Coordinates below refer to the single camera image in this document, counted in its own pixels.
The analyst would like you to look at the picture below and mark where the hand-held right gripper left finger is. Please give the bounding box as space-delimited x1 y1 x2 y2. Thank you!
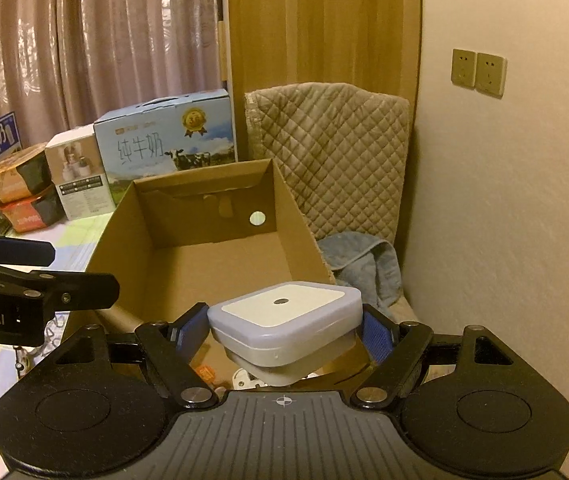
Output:
54 302 218 408

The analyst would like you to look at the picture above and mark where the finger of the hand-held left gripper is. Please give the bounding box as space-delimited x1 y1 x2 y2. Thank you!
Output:
0 256 120 312
0 230 56 268

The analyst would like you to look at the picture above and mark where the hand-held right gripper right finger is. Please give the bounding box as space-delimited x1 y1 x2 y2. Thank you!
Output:
350 305 515 407

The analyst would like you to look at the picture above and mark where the cardboard box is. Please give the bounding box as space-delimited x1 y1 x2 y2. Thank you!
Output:
87 158 365 391

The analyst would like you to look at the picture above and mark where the white square lidded box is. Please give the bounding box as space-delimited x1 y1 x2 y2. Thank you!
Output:
207 282 364 387

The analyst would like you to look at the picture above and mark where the red label food bowl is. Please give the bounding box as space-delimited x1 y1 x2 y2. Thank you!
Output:
0 183 63 234

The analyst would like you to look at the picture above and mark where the blue-grey towel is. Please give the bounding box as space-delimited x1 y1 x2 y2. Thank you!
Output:
319 232 403 312

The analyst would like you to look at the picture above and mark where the orange label food bowl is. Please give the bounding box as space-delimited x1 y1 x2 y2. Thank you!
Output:
0 142 53 197

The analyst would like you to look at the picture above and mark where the white product box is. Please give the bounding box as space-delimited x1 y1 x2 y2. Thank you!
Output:
44 127 118 221

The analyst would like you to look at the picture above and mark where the cow print milk carton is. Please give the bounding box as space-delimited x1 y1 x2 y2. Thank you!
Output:
93 88 238 206

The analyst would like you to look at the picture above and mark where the beige quilted chair cover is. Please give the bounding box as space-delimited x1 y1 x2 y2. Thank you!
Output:
244 82 411 262

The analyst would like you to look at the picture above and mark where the patterned curtain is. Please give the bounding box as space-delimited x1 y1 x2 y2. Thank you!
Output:
0 0 226 162

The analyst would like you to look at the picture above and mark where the wooden door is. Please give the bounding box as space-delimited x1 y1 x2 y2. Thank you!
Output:
219 0 423 282

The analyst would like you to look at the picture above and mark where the beige wall socket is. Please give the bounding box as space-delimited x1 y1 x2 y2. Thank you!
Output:
451 48 478 87
475 52 508 99

